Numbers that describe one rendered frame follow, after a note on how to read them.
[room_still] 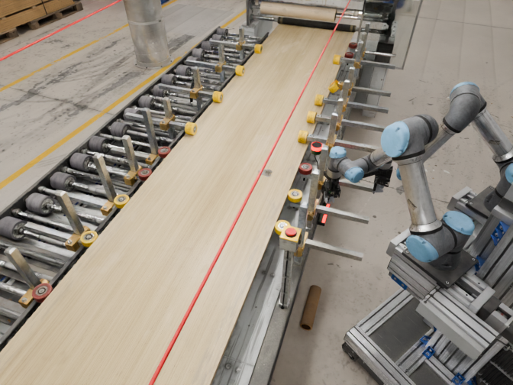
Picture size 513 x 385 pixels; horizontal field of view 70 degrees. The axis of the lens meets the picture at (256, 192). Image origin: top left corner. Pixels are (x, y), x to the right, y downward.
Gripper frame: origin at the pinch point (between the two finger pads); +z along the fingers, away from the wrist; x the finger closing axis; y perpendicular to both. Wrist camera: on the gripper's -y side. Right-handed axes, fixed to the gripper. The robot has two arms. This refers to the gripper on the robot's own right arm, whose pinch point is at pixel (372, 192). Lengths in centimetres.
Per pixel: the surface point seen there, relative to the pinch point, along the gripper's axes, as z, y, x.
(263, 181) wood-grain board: -9, -61, -20
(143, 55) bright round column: 55, -329, 256
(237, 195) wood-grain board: -9, -71, -36
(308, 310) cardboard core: 74, -23, -44
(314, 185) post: -23.2, -30.3, -30.9
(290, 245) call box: -37, -29, -84
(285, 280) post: -11, -30, -82
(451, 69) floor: 83, 83, 390
